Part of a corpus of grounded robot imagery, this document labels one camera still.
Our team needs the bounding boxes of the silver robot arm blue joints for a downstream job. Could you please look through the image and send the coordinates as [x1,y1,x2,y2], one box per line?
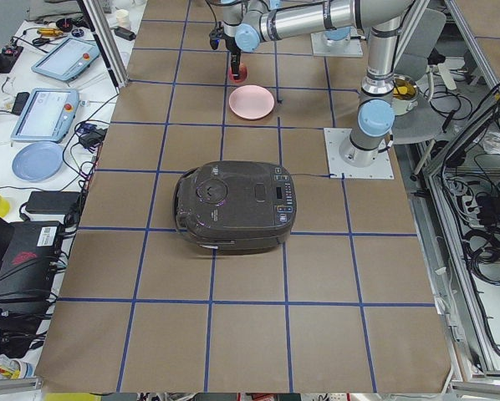
[207,1,413,151]

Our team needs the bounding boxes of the grey white chair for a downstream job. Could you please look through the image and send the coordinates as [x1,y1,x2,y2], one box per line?
[391,8,446,145]

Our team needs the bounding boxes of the upper blue teach pendant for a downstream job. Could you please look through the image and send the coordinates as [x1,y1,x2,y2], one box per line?
[31,38,100,82]

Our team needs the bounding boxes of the lower blue teach pendant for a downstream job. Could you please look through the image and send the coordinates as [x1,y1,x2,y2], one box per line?
[10,88,79,143]

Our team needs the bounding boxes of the shiny metal bowl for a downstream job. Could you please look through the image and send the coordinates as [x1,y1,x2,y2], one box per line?
[392,75,419,116]

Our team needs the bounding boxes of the black power adapter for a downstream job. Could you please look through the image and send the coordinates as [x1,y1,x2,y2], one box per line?
[113,26,136,41]

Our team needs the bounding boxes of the blue teach pendant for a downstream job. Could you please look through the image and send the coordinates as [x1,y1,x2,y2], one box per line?
[31,38,100,82]
[10,88,79,143]

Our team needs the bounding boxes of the aluminium frame post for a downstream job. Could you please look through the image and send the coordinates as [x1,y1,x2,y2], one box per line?
[77,0,129,89]

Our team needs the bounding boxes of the dark brown rice cooker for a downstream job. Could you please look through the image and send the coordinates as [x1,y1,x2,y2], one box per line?
[173,160,297,251]

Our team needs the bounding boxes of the pink bowl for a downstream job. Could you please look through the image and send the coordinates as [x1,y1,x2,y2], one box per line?
[228,63,247,84]

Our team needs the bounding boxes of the pink plate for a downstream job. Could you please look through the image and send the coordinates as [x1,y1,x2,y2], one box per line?
[228,85,275,120]

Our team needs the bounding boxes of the light blue plate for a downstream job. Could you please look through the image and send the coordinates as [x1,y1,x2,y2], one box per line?
[12,141,63,182]

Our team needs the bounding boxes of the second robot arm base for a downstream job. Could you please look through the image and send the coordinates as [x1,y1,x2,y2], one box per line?
[322,26,355,48]

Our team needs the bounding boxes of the black laptop red logo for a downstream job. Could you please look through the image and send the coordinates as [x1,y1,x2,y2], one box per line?
[0,217,64,302]

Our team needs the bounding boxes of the black power brick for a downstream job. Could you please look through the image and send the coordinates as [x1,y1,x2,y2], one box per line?
[24,191,80,215]

